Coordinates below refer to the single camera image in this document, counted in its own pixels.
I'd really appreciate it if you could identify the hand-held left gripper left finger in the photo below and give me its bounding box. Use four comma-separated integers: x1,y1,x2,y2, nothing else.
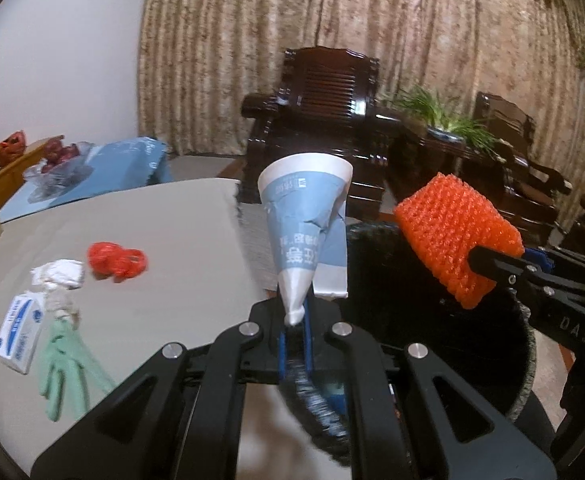
30,302,293,480

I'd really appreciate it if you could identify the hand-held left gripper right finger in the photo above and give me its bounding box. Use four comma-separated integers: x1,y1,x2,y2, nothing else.
302,300,558,480

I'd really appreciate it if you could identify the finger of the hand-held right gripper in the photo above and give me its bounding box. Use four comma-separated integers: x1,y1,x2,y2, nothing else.
522,247,585,292
466,244,565,307

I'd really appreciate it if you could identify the orange foam net sleeve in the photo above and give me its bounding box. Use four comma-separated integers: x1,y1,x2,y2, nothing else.
393,172,525,311

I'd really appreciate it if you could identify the trash bin with black bag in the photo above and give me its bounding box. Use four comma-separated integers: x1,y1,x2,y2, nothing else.
280,222,538,466

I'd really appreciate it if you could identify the blue white paper cup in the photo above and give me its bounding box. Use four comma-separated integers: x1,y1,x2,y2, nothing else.
257,152,353,328

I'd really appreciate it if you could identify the dark wooden side table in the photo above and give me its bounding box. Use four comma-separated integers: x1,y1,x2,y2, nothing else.
389,120,513,201

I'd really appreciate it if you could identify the dark wooden armchair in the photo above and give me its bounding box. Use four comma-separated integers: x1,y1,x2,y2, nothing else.
240,47,408,221
472,91,573,246

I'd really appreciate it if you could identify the grey tablecloth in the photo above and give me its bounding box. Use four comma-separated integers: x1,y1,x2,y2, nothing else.
0,176,293,476

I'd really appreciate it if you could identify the potted green plant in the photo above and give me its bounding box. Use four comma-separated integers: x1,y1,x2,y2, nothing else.
395,86,505,153

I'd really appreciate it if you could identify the red plastic bag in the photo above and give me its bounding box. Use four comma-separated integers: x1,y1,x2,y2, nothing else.
87,241,150,283

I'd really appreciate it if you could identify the green rubber glove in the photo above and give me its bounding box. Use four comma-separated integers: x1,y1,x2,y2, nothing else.
39,287,116,422

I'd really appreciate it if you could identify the white crumpled paper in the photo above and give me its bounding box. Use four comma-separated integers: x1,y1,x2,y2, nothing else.
30,259,86,291

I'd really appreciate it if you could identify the white blue small box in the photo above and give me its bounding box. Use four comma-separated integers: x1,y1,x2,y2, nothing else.
0,294,46,375

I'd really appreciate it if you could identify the clear bag of red fruit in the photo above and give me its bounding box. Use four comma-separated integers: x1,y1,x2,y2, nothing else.
22,142,96,201

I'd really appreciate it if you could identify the beige patterned curtain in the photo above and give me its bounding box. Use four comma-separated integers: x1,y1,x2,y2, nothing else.
137,0,585,221

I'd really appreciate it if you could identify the wooden cabinet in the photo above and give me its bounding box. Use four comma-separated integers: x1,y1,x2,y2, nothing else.
0,135,66,201

